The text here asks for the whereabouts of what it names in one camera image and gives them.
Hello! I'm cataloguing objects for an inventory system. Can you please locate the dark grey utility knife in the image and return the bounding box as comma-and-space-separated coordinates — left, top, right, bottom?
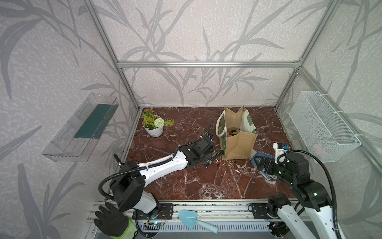
210, 150, 224, 162

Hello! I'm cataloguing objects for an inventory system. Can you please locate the green Christmas tote bag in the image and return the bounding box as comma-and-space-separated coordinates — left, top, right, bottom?
215, 106, 257, 160

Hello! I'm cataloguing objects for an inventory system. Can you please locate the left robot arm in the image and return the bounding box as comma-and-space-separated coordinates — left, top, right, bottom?
98, 132, 224, 218

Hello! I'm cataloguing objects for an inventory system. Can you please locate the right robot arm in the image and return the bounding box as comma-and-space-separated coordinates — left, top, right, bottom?
251, 149, 345, 239

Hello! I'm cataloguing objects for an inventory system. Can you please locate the blue dotted work glove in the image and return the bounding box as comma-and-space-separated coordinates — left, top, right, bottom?
250, 150, 277, 181

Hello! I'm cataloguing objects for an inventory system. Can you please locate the potted artificial flower plant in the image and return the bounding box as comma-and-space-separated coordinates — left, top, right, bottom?
141, 108, 175, 137

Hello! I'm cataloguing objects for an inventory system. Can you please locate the light blue garden trowel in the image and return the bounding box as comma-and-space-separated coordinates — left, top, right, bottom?
178, 210, 219, 234

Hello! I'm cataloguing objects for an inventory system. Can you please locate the silver black bottle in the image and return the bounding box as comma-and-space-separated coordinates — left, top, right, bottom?
113, 154, 124, 167

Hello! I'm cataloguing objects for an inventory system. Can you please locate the black green rubber glove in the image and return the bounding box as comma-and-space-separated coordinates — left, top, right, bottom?
94, 202, 138, 239

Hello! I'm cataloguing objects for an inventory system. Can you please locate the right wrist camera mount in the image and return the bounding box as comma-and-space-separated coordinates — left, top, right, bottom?
273, 142, 290, 164

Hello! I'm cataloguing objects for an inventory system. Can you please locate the white wire mesh basket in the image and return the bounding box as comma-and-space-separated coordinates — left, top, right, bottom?
289, 91, 362, 162

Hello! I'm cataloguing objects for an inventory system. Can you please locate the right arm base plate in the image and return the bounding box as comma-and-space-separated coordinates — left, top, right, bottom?
247, 202, 279, 219

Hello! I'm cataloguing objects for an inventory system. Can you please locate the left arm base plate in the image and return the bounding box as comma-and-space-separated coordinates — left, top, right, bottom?
132, 203, 174, 220

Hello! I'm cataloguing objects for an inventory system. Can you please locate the clear plastic wall shelf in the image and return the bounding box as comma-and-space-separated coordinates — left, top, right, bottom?
42, 93, 119, 162

